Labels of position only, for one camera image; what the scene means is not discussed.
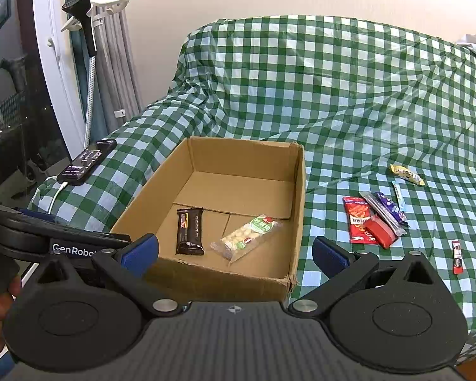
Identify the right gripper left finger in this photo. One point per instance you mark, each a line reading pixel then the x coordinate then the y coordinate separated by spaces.
pixel 124 270

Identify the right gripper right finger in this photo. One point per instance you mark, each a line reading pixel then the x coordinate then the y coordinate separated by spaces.
pixel 347 272

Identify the small red snack pack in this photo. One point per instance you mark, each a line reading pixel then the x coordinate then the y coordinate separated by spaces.
pixel 383 234

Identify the red spicy strip packet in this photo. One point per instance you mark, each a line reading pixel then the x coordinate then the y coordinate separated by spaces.
pixel 358 212

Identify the dark brown chocolate bar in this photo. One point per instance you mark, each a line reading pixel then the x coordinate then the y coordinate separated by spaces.
pixel 189 232

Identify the silver foil snack packet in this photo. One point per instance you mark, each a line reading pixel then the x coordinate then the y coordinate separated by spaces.
pixel 384 214

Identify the purple candy wrapper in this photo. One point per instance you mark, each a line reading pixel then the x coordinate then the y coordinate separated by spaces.
pixel 392 208

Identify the green peanut snack pack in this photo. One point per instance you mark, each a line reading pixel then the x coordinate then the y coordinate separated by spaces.
pixel 247 238

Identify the yellow snack bar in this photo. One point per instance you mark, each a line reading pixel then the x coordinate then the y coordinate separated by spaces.
pixel 406 174

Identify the thin red black stick snack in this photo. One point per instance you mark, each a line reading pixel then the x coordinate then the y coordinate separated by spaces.
pixel 458 265

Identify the white blue thin candy stick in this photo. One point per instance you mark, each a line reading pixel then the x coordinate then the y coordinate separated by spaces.
pixel 399 196

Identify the black smartphone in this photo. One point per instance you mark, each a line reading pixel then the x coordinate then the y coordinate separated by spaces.
pixel 78 171

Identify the open cardboard box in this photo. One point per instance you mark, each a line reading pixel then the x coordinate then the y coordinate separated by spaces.
pixel 233 181

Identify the green checkered sofa cover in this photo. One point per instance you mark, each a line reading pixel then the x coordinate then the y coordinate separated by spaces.
pixel 358 96

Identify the grey curtain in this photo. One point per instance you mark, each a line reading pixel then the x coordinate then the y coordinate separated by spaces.
pixel 119 93

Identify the black steamer head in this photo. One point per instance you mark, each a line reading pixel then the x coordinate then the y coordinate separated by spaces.
pixel 80 10

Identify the white clothes hanger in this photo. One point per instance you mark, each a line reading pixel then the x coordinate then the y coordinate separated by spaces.
pixel 98 10

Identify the white door frame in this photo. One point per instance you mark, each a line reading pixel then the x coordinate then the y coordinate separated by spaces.
pixel 56 54

